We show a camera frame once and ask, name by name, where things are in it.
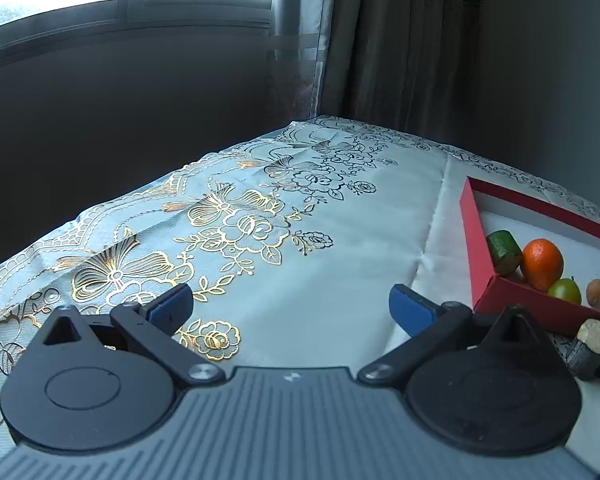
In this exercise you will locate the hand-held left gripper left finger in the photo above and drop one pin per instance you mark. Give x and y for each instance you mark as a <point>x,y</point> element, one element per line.
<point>172,306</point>

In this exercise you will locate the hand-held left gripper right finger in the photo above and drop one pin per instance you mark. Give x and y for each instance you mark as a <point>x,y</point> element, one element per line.
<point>408,306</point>

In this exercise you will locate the red cardboard box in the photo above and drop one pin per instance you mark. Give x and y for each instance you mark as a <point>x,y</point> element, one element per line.
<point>479,240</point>

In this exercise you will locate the reddish orange mandarin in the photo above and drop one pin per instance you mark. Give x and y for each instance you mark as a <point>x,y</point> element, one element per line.
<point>542,265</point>

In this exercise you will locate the floral lace tablecloth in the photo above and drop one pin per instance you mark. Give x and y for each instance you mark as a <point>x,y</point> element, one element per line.
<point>355,240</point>

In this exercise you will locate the green cucumber piece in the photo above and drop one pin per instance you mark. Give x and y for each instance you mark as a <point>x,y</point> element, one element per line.
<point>504,252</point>

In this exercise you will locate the brown curtain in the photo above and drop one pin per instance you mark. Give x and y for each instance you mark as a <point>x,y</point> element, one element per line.
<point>404,45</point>

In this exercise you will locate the sheer white curtain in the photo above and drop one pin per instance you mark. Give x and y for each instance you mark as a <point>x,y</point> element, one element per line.
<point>297,40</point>

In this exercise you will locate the window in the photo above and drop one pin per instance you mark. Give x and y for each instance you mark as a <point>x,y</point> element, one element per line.
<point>130,5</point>

